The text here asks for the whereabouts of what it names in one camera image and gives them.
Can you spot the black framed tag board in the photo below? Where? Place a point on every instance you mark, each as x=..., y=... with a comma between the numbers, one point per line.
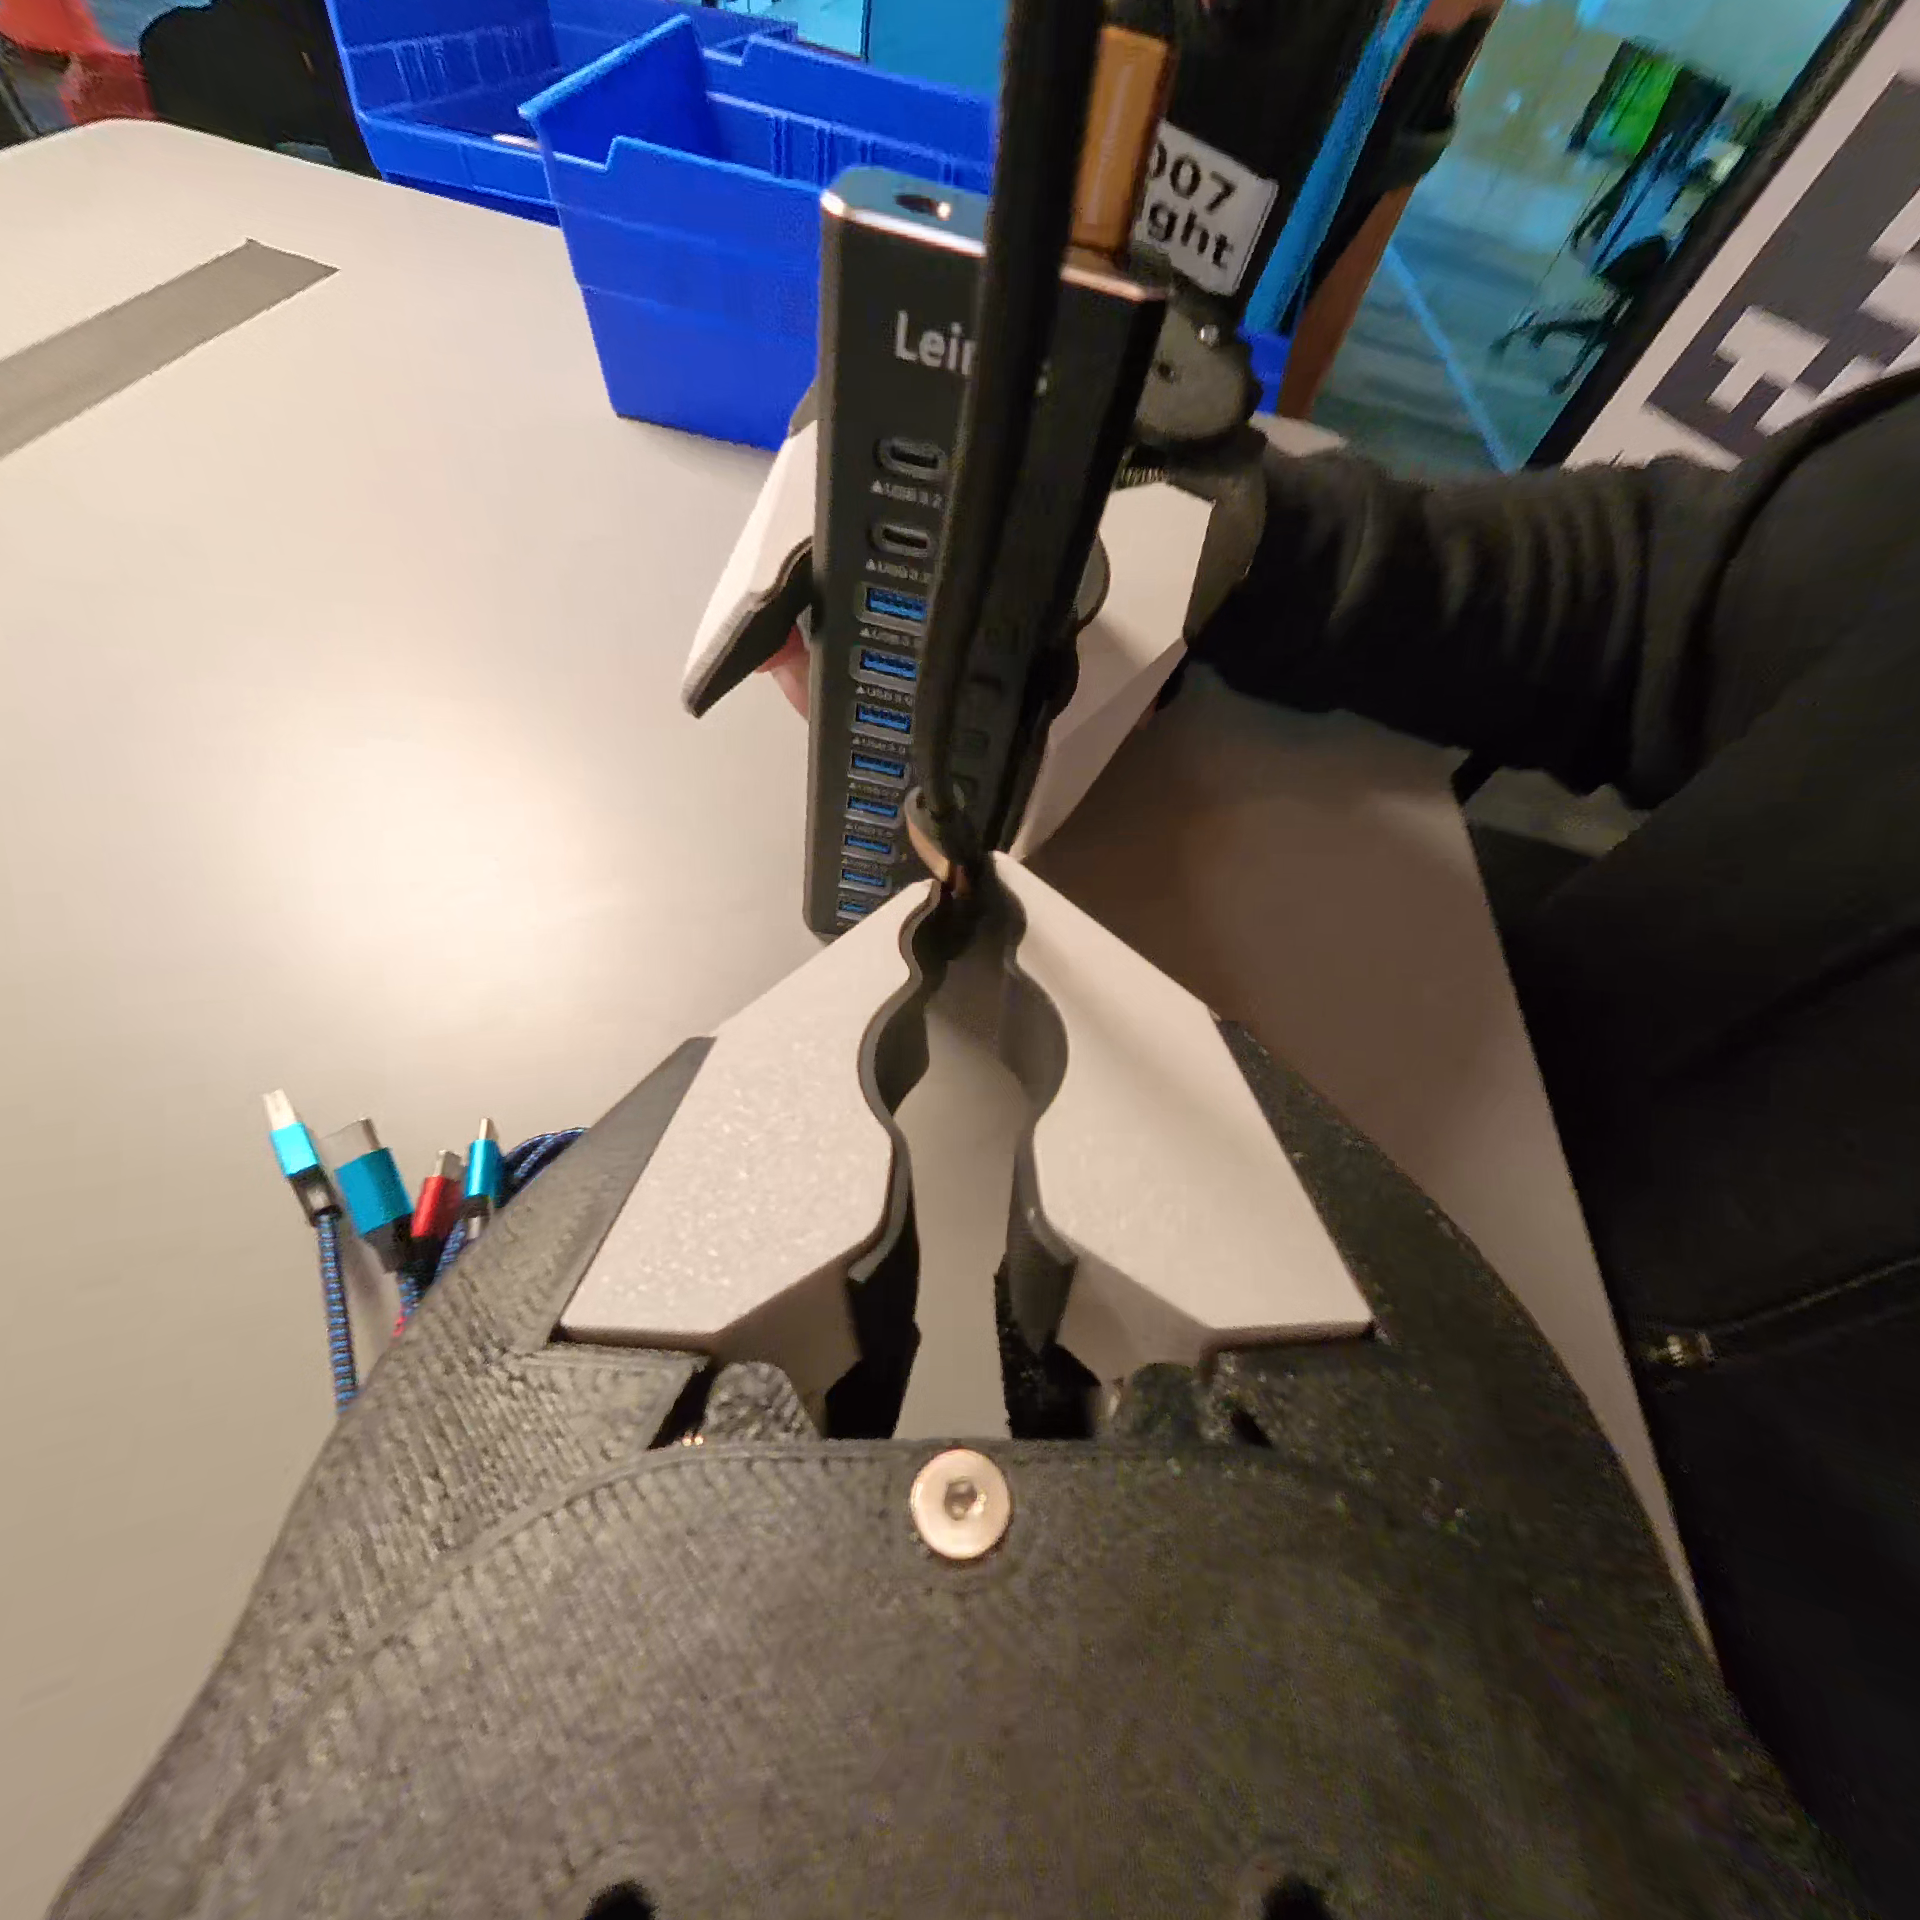
x=1773, y=272

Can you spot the orange traffic cone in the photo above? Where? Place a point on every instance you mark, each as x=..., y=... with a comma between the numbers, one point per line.
x=105, y=60

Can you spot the black office chair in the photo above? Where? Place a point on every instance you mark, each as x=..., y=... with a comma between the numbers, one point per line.
x=255, y=72

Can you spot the person's right forearm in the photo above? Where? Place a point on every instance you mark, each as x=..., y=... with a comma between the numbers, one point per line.
x=1474, y=602

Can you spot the black long USB hub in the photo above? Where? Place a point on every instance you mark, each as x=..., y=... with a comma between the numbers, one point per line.
x=876, y=524

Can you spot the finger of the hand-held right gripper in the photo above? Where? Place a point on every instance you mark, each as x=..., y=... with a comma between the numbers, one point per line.
x=1124, y=672
x=753, y=602

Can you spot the wooden post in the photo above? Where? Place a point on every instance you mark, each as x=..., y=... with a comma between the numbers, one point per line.
x=1354, y=212

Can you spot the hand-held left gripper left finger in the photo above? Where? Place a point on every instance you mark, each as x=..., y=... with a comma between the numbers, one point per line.
x=753, y=1184

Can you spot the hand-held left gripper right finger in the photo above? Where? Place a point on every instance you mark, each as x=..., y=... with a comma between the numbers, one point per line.
x=1185, y=1184

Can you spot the blue plastic bin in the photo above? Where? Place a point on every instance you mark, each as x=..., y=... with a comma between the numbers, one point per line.
x=703, y=272
x=433, y=102

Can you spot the person's right hand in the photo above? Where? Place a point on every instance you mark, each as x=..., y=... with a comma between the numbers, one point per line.
x=791, y=665

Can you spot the person's black jacket torso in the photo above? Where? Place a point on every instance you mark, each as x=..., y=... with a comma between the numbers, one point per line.
x=1773, y=1126

